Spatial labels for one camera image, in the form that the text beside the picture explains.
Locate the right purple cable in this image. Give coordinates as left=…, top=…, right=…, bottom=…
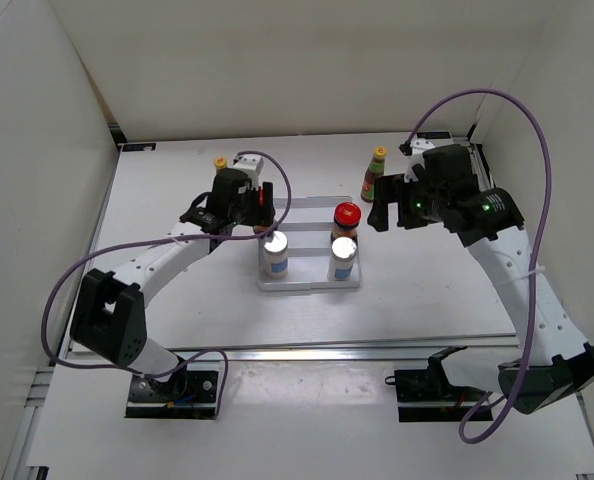
left=399, top=88, right=553, bottom=445

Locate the white divided organizer tray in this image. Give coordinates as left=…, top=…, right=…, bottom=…
left=258, top=196, right=362, bottom=292

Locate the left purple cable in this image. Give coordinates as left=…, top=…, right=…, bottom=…
left=41, top=151, right=293, bottom=419

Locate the yellow-capped sauce bottle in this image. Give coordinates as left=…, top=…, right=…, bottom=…
left=213, top=156, right=228, bottom=172
left=360, top=146, right=387, bottom=203

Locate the purple cable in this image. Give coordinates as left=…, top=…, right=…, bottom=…
left=399, top=88, right=553, bottom=445
left=41, top=151, right=293, bottom=419

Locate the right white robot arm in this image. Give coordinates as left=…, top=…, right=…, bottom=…
left=367, top=140, right=594, bottom=414

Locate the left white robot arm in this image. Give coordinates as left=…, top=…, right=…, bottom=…
left=71, top=168, right=275, bottom=400

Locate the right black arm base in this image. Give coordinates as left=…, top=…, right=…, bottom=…
left=384, top=370, right=483, bottom=423

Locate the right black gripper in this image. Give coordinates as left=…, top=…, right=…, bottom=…
left=367, top=173, right=448, bottom=233

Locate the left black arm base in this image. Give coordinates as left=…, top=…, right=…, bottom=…
left=124, top=362, right=223, bottom=420

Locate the right yellow-capped sauce bottle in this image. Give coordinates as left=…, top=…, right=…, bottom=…
left=360, top=146, right=387, bottom=203

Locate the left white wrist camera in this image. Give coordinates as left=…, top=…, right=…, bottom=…
left=233, top=154, right=264, bottom=188

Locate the red-lidded sauce jar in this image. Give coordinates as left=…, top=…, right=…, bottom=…
left=253, top=184, right=274, bottom=234
left=330, top=202, right=362, bottom=242

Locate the left yellow-capped sauce bottle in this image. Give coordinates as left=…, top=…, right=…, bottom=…
left=213, top=156, right=228, bottom=172

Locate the silver-lidded white shaker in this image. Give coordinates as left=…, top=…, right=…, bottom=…
left=262, top=231, right=288, bottom=279
left=328, top=237, right=358, bottom=281

